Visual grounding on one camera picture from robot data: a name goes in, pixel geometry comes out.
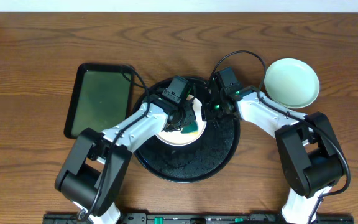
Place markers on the round black serving tray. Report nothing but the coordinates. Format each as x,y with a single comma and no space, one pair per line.
198,160

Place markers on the white plate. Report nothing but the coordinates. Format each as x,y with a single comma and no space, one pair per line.
176,138

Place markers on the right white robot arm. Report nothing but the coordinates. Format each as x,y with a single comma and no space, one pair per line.
311,158

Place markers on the light green plate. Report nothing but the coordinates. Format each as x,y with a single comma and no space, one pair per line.
292,83

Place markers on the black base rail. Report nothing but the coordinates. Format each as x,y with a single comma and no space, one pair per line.
143,218

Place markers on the black rectangular water tray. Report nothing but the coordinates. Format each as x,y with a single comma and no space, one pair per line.
100,98

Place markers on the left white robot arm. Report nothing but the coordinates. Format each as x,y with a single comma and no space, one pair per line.
93,172

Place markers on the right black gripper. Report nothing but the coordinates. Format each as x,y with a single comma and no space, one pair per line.
210,112

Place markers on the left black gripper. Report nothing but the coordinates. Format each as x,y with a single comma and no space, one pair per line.
184,119

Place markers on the green yellow sponge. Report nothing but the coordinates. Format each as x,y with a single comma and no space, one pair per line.
192,128

